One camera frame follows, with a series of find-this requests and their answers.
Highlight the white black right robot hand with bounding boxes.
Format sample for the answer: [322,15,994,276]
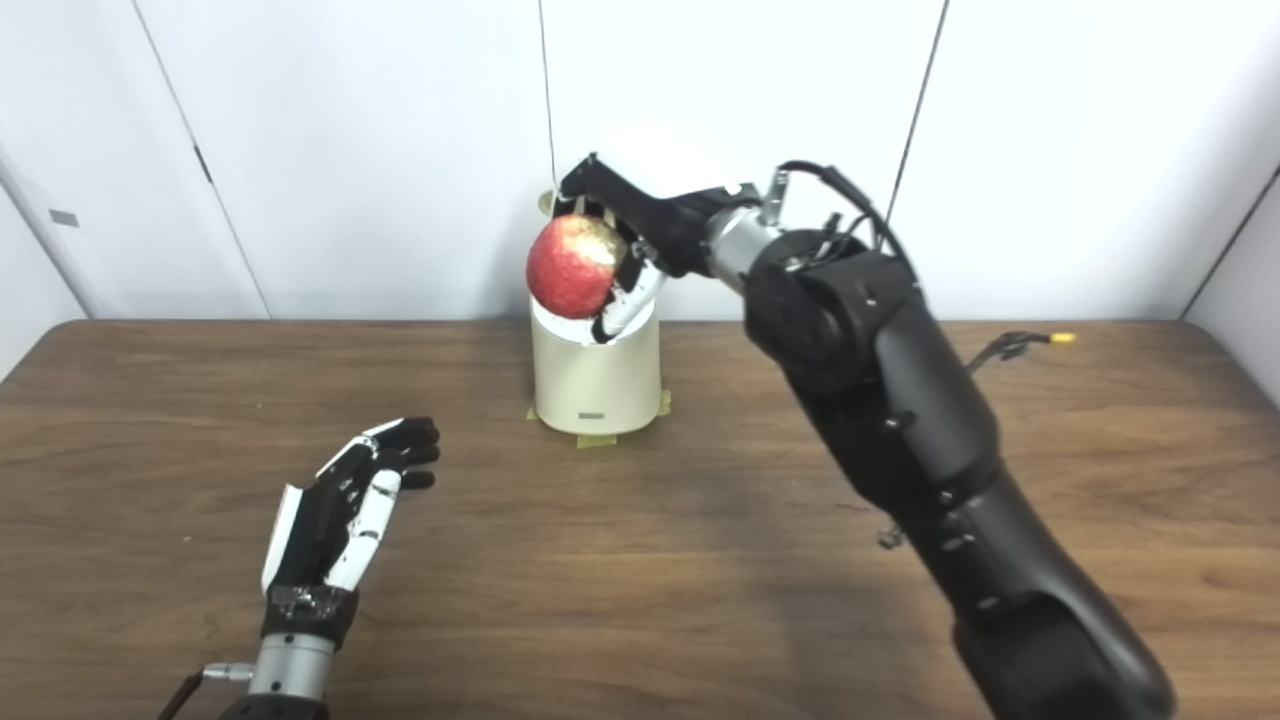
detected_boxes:
[555,125,766,346]

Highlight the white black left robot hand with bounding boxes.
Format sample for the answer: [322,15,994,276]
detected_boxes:
[260,417,442,641]

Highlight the red apple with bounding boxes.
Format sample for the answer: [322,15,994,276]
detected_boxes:
[526,213,629,321]

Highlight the cream-colored bin body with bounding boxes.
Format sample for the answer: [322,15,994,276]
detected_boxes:
[530,270,663,437]

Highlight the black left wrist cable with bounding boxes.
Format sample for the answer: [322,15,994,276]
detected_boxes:
[155,662,256,720]

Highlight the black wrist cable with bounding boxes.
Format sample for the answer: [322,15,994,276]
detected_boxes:
[155,662,256,720]
[765,160,921,291]

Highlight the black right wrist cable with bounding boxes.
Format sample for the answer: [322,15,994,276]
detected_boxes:
[765,160,921,291]

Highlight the yellow tipped black cable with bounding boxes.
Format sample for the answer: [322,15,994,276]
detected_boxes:
[965,332,1076,376]

